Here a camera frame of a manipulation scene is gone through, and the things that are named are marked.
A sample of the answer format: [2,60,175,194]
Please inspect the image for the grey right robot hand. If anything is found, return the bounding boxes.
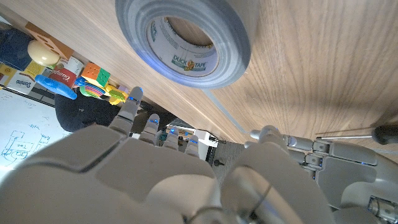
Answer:
[0,86,335,224]

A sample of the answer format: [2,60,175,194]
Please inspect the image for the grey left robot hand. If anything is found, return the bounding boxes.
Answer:
[279,133,398,224]

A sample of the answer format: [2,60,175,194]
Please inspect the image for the person in dark polo shirt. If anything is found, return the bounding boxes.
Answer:
[54,88,178,134]

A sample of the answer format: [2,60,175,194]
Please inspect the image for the colourful puzzle cube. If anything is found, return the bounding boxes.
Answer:
[81,62,111,88]

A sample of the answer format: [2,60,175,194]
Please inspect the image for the white whiteboard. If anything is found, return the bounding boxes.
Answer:
[0,88,73,180]

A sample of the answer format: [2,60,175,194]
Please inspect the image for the blue plastic toy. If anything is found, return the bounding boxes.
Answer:
[34,74,78,101]

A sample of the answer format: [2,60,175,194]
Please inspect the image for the red and white soup can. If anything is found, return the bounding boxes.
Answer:
[49,57,85,89]

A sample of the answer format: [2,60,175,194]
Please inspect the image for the yellow and white sugar box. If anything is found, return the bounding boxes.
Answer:
[0,60,53,95]

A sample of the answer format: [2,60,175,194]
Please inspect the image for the brown wooden block with holes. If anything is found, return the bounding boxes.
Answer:
[24,21,75,60]

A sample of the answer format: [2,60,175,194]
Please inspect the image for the cream ball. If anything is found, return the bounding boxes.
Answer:
[27,39,61,67]

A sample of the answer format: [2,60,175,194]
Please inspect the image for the dark blue mug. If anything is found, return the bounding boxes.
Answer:
[0,27,34,72]

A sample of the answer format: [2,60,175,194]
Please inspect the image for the rainbow stacking ring toy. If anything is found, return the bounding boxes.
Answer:
[74,77,108,101]

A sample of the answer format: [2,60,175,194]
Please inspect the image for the grey duct tape roll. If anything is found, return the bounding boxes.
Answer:
[114,0,261,90]

